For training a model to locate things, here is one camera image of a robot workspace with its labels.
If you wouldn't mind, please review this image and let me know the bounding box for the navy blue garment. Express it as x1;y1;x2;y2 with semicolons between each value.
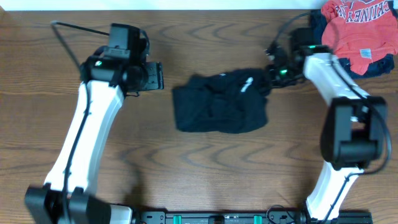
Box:
309;9;395;79

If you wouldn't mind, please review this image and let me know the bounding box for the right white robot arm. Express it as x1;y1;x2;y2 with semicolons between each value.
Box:
265;28;392;223

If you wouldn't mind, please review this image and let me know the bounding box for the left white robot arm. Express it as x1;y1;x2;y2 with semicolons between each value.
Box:
24;23;164;223

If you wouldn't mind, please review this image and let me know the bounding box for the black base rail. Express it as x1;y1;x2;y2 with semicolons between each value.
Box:
133;210;373;224

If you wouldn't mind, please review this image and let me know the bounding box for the red printed t-shirt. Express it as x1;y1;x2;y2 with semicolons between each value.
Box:
321;0;397;75

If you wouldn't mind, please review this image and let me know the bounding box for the black t-shirt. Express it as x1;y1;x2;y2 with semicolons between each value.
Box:
172;68;271;134

